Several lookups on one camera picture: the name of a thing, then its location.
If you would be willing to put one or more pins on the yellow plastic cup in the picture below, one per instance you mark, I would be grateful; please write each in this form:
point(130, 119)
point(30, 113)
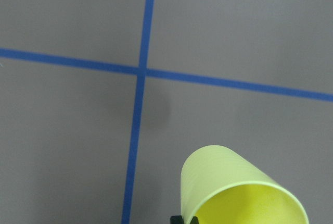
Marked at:
point(220, 186)

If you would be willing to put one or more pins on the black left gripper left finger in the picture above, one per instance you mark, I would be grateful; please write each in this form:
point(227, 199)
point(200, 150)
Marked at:
point(177, 219)

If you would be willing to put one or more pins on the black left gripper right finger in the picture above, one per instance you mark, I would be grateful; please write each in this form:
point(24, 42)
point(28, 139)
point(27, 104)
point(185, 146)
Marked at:
point(194, 220)

